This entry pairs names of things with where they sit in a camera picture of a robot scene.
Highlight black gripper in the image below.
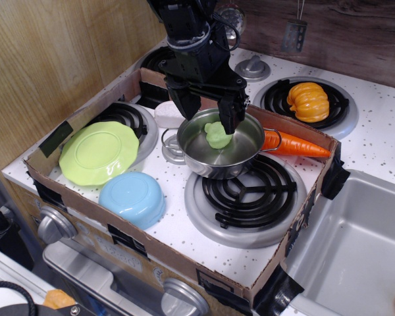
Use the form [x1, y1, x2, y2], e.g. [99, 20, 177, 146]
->
[159, 40, 248, 134]

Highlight green toy broccoli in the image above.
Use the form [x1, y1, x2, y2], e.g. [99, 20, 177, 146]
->
[204, 121, 233, 149]

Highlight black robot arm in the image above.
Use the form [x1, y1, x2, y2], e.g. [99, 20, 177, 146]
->
[148, 1, 247, 134]

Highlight stainless steel pot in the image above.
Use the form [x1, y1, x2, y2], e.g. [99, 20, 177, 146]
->
[161, 109, 280, 180]

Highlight white toy food piece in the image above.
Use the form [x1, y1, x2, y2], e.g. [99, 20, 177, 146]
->
[154, 101, 186, 128]

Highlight silver stove top knob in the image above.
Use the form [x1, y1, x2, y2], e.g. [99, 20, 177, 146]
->
[234, 55, 271, 82]

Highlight silver knob inside fence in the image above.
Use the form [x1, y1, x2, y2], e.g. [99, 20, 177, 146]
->
[162, 136, 186, 165]

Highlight cardboard fence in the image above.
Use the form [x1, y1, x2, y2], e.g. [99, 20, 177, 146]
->
[25, 68, 344, 315]

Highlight orange toy carrot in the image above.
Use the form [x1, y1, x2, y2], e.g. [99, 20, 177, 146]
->
[262, 128, 330, 158]

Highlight back left stove burner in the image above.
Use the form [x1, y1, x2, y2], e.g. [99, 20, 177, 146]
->
[140, 46, 175, 73]

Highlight hanging metal strainer ladle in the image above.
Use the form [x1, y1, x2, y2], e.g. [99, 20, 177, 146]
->
[217, 2, 247, 40]

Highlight yellow toy pumpkin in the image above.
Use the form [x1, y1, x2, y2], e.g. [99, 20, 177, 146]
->
[287, 82, 330, 123]

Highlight hanging metal grater spatula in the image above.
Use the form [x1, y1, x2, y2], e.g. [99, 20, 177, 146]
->
[280, 0, 308, 53]

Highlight front right stove burner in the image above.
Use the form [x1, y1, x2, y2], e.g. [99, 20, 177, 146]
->
[184, 154, 307, 249]

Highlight blue plastic bowl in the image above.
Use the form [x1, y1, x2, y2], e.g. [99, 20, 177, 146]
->
[98, 172, 166, 230]

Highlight green plastic plate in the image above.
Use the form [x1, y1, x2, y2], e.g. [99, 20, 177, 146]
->
[59, 121, 140, 186]

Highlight back right stove burner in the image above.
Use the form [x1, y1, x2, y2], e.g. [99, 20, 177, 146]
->
[253, 76, 359, 140]

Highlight right silver oven knob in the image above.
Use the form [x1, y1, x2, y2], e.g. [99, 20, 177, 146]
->
[161, 278, 210, 316]

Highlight silver oven knob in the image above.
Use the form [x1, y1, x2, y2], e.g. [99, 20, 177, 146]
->
[38, 206, 77, 244]
[161, 278, 210, 316]

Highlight left silver oven knob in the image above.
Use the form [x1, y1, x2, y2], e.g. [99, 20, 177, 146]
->
[38, 206, 77, 244]

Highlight grey toy sink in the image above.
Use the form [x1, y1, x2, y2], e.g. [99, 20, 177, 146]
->
[285, 171, 395, 315]

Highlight orange toy at bottom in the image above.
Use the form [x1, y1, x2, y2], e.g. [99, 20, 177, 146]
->
[43, 289, 76, 309]

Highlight silver oven door handle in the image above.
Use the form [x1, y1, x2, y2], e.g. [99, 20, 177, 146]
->
[43, 242, 163, 315]

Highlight black cable bottom left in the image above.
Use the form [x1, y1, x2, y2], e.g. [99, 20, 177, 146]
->
[0, 280, 37, 316]

